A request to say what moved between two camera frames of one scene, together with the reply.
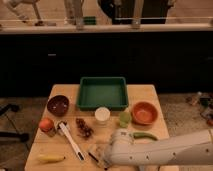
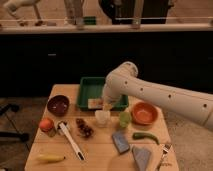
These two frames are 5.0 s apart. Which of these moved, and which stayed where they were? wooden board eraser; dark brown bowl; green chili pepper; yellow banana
Moved: wooden board eraser
Stayed: yellow banana; dark brown bowl; green chili pepper
